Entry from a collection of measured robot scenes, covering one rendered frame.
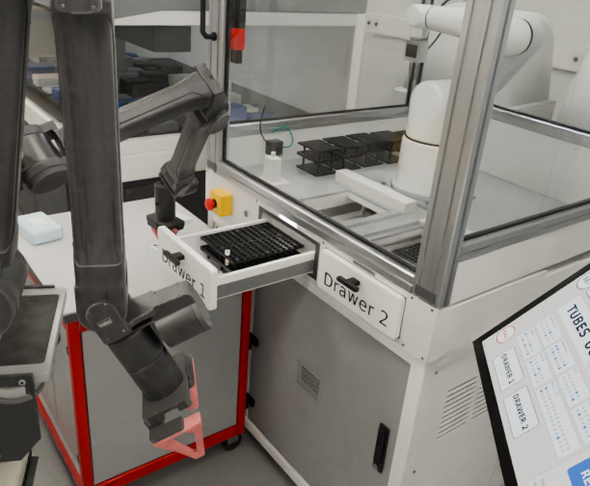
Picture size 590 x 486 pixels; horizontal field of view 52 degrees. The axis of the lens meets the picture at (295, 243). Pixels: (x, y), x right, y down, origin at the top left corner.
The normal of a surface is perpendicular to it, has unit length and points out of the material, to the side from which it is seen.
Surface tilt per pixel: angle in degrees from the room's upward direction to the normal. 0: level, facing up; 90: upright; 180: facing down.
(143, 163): 90
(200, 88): 46
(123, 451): 90
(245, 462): 0
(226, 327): 90
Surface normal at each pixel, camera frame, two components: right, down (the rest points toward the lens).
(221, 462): 0.08, -0.90
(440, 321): 0.59, 0.39
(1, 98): 0.28, 0.44
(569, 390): -0.70, -0.68
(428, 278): -0.80, 0.20
